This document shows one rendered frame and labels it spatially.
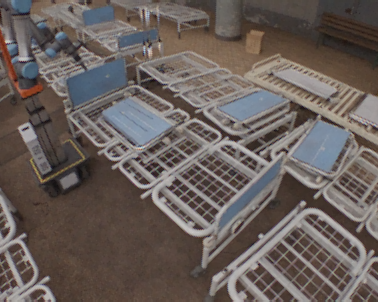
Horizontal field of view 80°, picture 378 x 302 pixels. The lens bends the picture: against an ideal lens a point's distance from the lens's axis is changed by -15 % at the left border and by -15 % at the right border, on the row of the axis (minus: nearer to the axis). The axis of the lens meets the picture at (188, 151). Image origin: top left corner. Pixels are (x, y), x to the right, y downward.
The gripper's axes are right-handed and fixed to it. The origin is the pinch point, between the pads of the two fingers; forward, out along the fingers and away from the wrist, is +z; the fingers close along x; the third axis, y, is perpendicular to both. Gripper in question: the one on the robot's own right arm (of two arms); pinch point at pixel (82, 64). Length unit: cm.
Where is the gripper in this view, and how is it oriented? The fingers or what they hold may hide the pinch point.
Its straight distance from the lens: 211.2
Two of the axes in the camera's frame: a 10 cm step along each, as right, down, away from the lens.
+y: -7.8, 6.2, -0.9
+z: 2.6, 4.5, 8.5
